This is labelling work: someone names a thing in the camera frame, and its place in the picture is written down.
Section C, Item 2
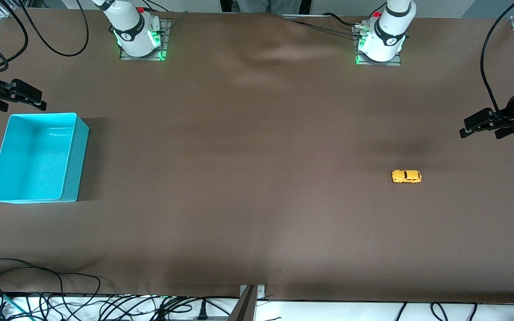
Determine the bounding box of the black hanging loop cable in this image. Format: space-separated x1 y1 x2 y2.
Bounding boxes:
16 0 90 58

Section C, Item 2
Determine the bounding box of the yellow beetle toy car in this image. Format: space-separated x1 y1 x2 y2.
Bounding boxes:
392 169 422 184

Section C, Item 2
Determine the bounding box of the person in grey trousers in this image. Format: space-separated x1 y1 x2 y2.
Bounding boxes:
238 0 303 14

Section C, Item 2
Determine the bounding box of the teal plastic bin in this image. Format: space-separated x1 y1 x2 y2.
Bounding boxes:
0 112 90 205

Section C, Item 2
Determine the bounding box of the brown table cover cloth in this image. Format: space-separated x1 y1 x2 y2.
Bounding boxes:
0 8 514 305

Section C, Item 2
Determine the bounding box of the grey metal bracket plate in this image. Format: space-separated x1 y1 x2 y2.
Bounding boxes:
239 284 266 300

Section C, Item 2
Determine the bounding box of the thick black base cable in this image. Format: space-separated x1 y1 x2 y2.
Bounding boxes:
322 12 365 28

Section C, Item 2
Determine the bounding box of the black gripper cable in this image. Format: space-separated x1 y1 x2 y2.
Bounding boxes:
0 0 29 73

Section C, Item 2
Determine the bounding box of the dark camera mount post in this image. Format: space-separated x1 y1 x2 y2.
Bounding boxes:
228 285 257 321

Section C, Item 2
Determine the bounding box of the thin black base cable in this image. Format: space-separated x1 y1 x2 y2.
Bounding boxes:
163 10 189 32
282 16 360 38

